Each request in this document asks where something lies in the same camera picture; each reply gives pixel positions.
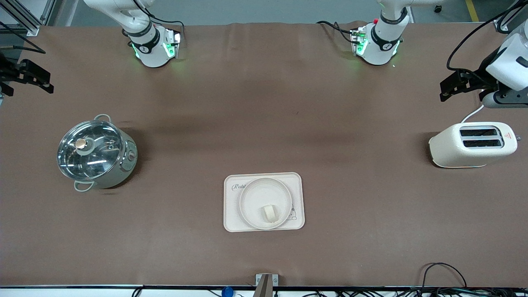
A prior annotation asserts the black left arm base cable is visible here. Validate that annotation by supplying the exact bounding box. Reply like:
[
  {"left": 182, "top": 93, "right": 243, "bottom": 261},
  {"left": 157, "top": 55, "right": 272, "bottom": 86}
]
[{"left": 317, "top": 21, "right": 357, "bottom": 44}]

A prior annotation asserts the steel pot with glass lid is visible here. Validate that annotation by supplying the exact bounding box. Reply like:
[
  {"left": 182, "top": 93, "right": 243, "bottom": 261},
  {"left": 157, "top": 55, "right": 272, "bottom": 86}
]
[{"left": 57, "top": 114, "right": 138, "bottom": 192}]

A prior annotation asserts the black cable bundle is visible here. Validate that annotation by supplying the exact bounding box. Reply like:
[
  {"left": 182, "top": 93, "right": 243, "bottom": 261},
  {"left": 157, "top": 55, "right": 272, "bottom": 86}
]
[{"left": 289, "top": 288, "right": 528, "bottom": 297}]

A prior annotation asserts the black right arm base cable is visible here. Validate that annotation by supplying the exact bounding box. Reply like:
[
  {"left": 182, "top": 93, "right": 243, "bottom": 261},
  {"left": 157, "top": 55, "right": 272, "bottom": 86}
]
[{"left": 132, "top": 0, "right": 185, "bottom": 42}]

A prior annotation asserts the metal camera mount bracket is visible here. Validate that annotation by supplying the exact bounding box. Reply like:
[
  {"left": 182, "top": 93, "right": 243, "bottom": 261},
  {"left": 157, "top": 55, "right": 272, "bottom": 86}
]
[{"left": 255, "top": 273, "right": 278, "bottom": 297}]

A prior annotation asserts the cream rabbit print tray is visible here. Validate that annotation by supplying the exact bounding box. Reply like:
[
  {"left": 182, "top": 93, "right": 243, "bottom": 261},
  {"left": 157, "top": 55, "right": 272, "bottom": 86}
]
[{"left": 223, "top": 172, "right": 305, "bottom": 233}]

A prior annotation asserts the cream round plate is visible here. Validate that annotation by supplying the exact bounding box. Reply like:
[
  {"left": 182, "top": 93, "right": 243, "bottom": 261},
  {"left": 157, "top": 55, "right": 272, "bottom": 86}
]
[{"left": 239, "top": 177, "right": 293, "bottom": 230}]

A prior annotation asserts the glass pot lid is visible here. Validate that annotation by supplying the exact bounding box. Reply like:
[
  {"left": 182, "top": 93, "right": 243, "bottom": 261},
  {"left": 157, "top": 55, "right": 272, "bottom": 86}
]
[{"left": 57, "top": 120, "right": 124, "bottom": 181}]

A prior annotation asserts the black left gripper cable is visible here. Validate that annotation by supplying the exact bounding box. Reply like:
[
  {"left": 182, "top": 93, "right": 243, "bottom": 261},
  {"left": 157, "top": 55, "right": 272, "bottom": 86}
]
[{"left": 447, "top": 0, "right": 528, "bottom": 73}]

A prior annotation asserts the aluminium frame profile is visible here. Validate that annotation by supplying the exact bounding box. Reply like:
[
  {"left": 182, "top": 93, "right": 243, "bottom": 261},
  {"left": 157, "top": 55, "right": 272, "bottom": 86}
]
[{"left": 0, "top": 0, "right": 56, "bottom": 35}]

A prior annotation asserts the black looped cable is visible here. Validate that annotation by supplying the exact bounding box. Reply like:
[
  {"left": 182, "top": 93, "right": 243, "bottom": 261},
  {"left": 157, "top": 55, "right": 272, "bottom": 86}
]
[{"left": 420, "top": 262, "right": 467, "bottom": 289}]

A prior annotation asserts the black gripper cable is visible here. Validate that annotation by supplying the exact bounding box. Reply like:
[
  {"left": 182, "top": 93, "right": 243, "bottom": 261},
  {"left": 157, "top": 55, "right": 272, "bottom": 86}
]
[
  {"left": 447, "top": 0, "right": 528, "bottom": 73},
  {"left": 0, "top": 23, "right": 46, "bottom": 54}
]

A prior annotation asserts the cream two-slot toaster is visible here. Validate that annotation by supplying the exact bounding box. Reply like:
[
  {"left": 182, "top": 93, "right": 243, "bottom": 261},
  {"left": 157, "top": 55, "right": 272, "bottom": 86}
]
[{"left": 428, "top": 122, "right": 521, "bottom": 168}]

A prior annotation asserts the black arm base cable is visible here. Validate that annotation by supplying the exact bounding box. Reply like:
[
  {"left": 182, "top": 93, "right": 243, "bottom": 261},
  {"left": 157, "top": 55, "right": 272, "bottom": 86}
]
[
  {"left": 317, "top": 21, "right": 357, "bottom": 44},
  {"left": 132, "top": 0, "right": 185, "bottom": 42}
]

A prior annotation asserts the white toaster power cable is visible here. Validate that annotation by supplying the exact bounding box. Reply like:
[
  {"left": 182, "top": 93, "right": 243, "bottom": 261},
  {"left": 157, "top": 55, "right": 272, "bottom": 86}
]
[{"left": 461, "top": 104, "right": 484, "bottom": 123}]

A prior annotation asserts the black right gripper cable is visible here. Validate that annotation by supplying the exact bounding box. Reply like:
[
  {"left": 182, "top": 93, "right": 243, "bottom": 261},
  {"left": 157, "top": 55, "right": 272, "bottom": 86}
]
[{"left": 0, "top": 23, "right": 46, "bottom": 54}]

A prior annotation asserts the small white steamed bun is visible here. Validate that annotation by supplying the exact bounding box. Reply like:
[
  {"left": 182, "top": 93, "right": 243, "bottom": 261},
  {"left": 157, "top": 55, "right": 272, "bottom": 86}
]
[{"left": 261, "top": 204, "right": 280, "bottom": 224}]

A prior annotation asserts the brown table cover mat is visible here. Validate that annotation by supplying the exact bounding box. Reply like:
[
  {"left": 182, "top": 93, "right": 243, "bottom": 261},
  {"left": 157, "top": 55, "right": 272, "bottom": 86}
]
[{"left": 0, "top": 21, "right": 528, "bottom": 288}]

